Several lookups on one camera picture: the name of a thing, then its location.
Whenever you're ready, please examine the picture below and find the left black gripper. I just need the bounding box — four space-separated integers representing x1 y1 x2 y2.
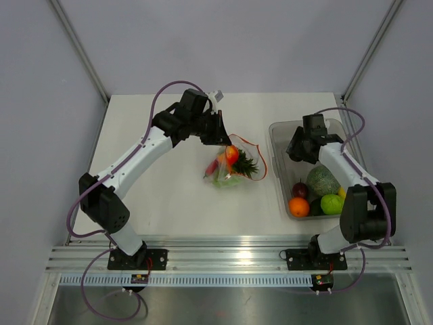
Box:
189 110 231 146

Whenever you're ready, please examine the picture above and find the red tomato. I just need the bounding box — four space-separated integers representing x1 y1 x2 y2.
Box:
224 145 240 166

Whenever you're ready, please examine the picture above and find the red chili pepper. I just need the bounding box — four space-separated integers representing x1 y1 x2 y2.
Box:
204 158 219 177

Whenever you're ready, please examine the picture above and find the clear orange zip top bag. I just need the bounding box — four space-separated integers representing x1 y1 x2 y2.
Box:
203 133 268 188

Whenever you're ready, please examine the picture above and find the plastic pineapple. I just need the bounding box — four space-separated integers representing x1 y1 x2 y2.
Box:
217 148 258 179

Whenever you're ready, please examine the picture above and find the green grape bunch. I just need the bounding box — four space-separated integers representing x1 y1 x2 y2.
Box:
212 175 242 188

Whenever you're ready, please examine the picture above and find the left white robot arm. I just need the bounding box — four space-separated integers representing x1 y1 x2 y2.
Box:
78 89 231 271

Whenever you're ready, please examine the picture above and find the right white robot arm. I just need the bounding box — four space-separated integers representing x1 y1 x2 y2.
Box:
286 112 396 270

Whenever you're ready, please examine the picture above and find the clear plastic food bin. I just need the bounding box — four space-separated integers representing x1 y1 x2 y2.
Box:
269 120 340 221

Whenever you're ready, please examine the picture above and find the green netted melon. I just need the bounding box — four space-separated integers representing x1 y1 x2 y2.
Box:
306 165 341 196

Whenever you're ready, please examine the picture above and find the dark red apple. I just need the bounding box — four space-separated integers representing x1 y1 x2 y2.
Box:
292 181 309 199

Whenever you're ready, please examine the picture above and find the orange fruit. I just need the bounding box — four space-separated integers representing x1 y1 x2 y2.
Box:
288 197 310 218

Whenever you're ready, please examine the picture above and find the yellow lemon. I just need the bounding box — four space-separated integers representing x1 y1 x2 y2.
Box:
338 187 346 200

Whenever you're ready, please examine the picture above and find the green lime apple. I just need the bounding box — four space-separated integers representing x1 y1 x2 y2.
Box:
321 194 344 215

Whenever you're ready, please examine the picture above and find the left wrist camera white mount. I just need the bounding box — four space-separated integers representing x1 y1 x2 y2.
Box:
208 90 224 112

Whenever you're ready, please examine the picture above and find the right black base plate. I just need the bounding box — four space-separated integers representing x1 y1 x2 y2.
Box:
279 248 348 271

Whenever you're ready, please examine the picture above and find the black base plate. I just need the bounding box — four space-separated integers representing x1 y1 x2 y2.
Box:
107 248 168 271
279 248 348 271

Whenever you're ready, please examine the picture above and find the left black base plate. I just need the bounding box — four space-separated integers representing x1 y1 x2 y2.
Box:
107 248 168 271

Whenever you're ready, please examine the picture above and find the left aluminium frame post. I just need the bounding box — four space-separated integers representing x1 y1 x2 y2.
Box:
47 0 110 107

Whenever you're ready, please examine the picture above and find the aluminium frame post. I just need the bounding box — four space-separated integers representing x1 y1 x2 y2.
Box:
47 0 110 107
341 0 405 104

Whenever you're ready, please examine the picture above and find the right aluminium frame post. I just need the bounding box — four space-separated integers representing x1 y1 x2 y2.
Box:
341 0 405 104

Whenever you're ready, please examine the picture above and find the aluminium mounting rail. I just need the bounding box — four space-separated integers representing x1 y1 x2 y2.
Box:
45 235 413 274

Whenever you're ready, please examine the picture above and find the white slotted cable duct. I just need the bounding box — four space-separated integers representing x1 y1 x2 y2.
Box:
60 273 313 288

